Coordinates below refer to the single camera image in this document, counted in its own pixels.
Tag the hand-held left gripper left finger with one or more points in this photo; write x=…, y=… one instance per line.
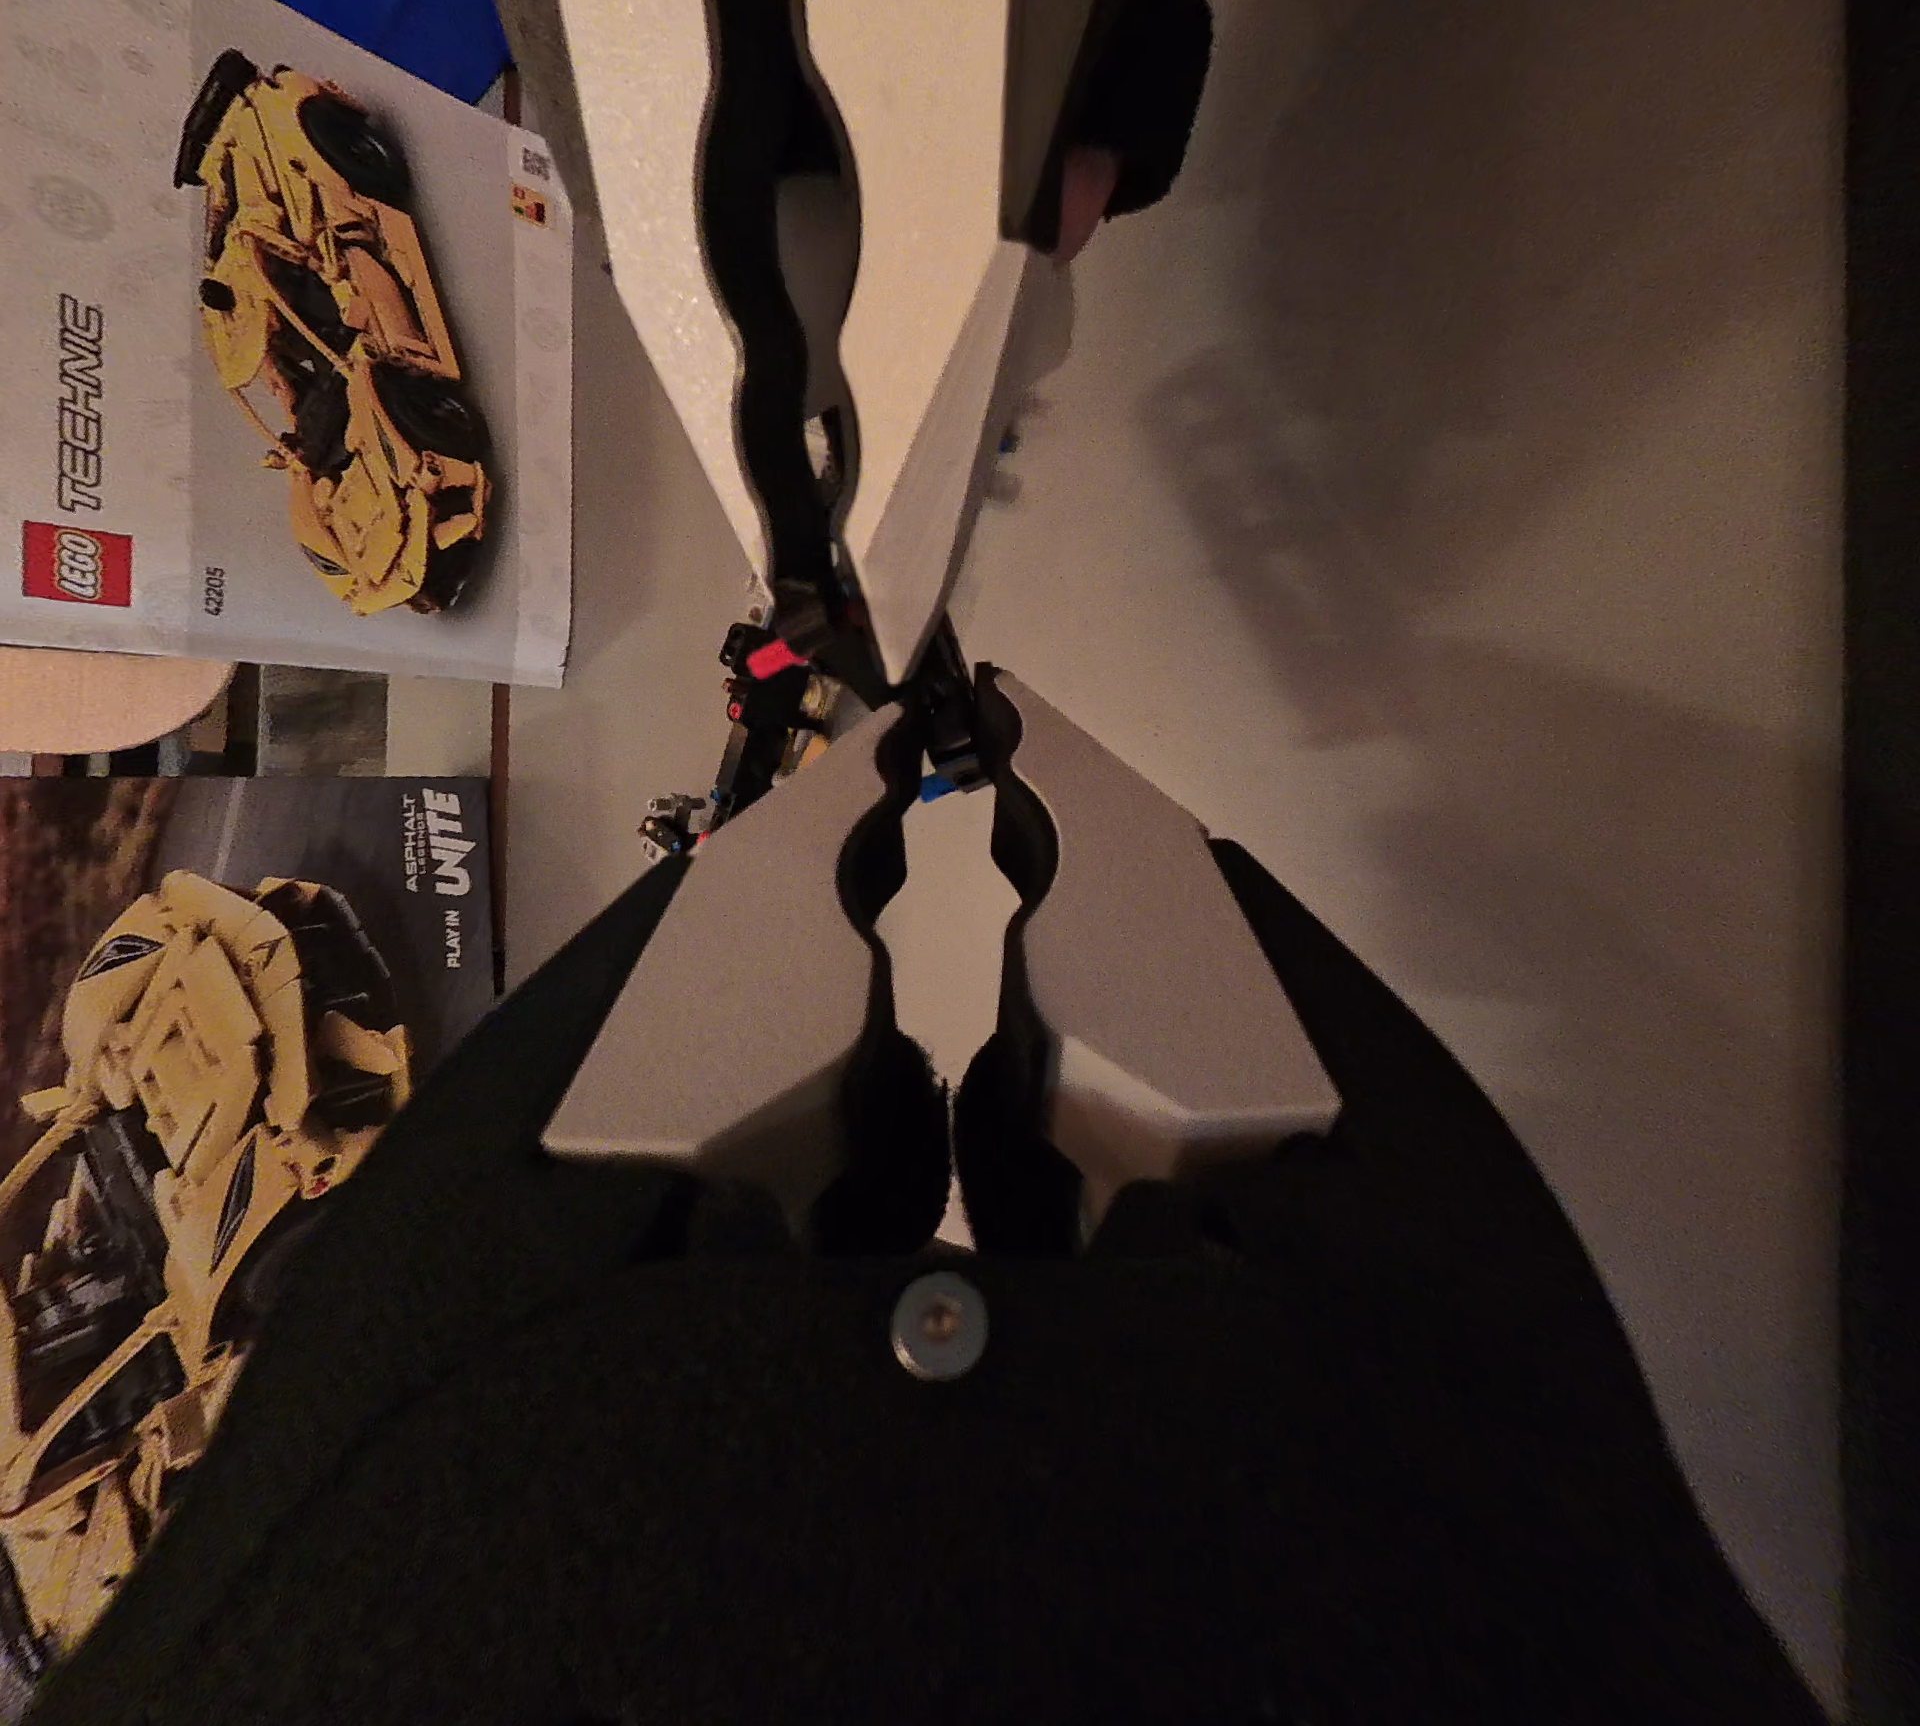
x=721, y=1006

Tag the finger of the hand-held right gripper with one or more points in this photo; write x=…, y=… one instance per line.
x=647, y=136
x=930, y=106

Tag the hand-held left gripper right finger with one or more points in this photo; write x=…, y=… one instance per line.
x=1170, y=1006

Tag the black toy brick frame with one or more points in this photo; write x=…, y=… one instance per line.
x=744, y=644

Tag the grey desk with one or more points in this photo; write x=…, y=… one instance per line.
x=1426, y=256

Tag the person's right hand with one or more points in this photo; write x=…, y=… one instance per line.
x=1088, y=194

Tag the grey instruction booklet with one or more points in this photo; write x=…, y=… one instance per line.
x=121, y=256

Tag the toy car box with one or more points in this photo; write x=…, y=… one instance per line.
x=151, y=1006

